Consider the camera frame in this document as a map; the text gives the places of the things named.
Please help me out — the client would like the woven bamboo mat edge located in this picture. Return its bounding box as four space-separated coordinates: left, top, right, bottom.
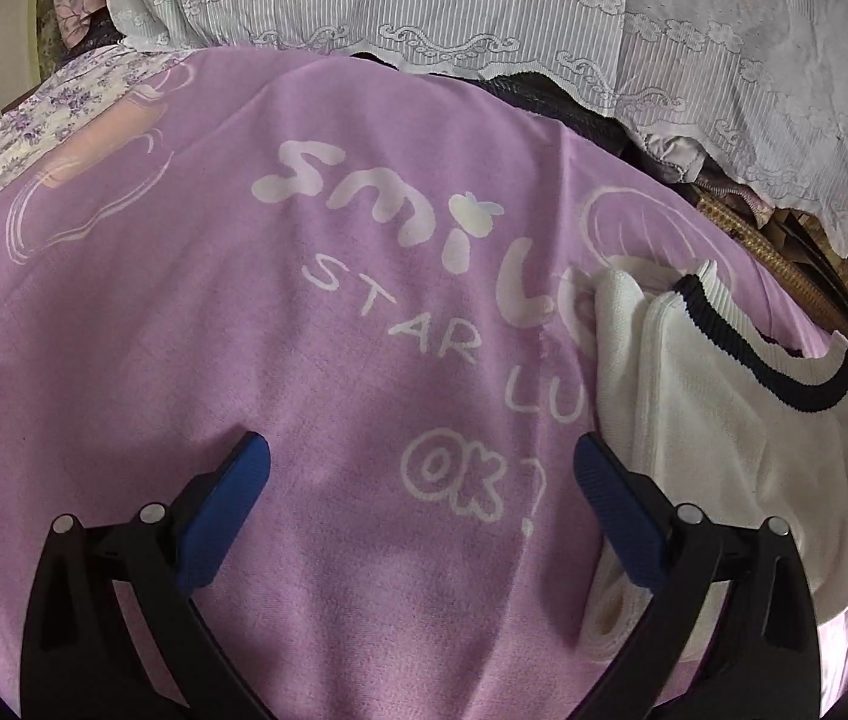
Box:
689 185 848 338

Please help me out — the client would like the purple smile print blanket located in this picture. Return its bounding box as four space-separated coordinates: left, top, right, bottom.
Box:
0 49 837 718

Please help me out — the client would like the white black-striped knit sweater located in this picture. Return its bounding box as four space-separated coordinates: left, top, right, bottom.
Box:
595 262 848 622

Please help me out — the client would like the dark clothes pile under lace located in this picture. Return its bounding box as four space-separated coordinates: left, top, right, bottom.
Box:
354 50 709 184

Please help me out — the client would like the white lace cover cloth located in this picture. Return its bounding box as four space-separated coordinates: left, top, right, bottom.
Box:
109 0 848 257

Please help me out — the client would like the purple floral bed sheet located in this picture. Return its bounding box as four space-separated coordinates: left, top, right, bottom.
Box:
0 44 190 192

